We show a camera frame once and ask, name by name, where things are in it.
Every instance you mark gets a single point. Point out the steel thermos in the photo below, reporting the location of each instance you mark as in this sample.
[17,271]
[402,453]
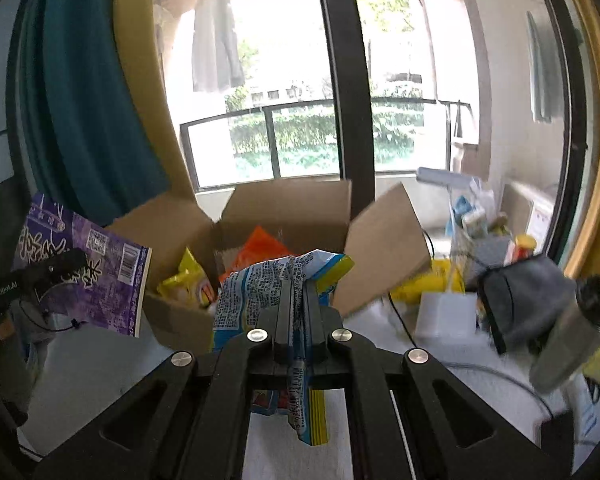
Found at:
[565,340]

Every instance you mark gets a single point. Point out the orange snack packet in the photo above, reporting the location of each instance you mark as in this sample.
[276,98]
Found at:
[260,250]

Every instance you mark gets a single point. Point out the white basket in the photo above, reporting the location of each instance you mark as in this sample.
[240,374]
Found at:
[475,220]

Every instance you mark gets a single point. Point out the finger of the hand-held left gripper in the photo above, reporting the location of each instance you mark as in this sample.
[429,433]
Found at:
[55,265]

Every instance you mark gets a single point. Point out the beige storage box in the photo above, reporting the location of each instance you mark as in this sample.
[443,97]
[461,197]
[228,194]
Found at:
[527,210]

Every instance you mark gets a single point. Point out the cardboard box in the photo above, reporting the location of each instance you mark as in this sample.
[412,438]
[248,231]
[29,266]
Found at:
[290,210]

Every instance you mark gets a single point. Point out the blue yellow snack packet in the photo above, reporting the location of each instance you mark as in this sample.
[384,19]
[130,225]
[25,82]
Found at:
[255,290]

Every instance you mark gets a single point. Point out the hanging light blue towel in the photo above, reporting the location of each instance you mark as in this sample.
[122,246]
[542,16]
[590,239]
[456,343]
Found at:
[537,70]

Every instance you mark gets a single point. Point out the teal curtain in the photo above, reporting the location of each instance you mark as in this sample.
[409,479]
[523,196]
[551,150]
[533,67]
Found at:
[80,110]

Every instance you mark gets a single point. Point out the hanging grey garment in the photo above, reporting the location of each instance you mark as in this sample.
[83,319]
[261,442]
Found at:
[215,45]

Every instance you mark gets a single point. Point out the yellow chip packet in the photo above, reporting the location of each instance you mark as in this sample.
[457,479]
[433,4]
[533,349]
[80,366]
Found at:
[187,285]

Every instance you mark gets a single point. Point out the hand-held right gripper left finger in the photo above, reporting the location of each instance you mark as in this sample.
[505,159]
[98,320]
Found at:
[275,325]

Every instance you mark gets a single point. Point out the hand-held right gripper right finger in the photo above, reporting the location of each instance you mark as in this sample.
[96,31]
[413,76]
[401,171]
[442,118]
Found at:
[315,325]

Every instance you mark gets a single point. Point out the grey cloth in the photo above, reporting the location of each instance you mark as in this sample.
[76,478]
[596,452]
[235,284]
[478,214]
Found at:
[525,290]

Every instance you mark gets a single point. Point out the balcony railing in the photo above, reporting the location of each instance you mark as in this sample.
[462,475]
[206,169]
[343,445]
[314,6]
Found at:
[268,145]

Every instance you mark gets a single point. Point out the purple snack packet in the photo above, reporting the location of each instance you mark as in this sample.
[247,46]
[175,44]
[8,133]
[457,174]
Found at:
[105,280]

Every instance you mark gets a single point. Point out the yellow red canister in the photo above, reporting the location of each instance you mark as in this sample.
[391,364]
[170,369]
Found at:
[524,246]

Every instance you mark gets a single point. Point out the white desk lamp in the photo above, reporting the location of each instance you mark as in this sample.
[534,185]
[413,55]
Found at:
[445,315]

